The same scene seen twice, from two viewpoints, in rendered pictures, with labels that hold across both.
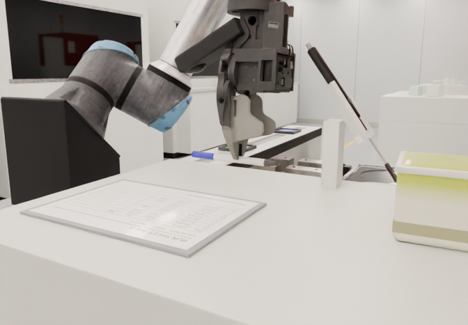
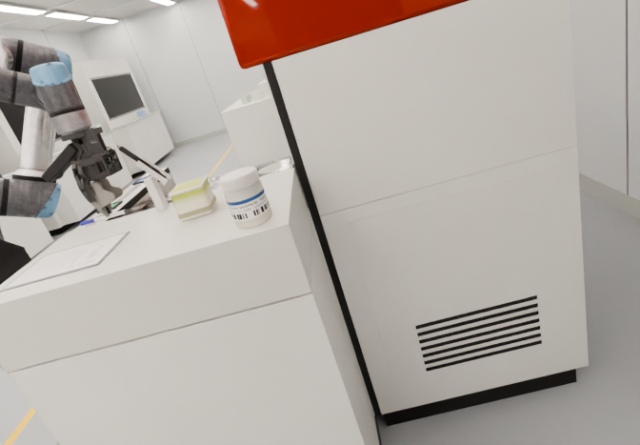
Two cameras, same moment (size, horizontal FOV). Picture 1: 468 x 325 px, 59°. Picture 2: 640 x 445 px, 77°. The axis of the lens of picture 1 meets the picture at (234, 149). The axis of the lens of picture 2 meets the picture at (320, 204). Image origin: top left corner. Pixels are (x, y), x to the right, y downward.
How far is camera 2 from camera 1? 0.56 m
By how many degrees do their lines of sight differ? 25
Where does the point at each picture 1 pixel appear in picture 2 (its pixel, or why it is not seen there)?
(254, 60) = (91, 164)
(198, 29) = (41, 136)
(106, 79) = not seen: outside the picture
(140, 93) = (17, 198)
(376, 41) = (214, 49)
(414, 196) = (179, 203)
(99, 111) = not seen: outside the picture
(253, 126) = (108, 196)
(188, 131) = (66, 200)
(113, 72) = not seen: outside the picture
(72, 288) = (53, 297)
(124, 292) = (77, 285)
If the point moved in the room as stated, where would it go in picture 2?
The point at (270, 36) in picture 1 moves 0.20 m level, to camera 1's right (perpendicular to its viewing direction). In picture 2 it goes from (94, 148) to (177, 119)
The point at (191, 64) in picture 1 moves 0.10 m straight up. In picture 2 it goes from (54, 175) to (31, 135)
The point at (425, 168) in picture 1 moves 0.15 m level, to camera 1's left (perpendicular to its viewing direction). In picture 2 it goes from (178, 192) to (103, 222)
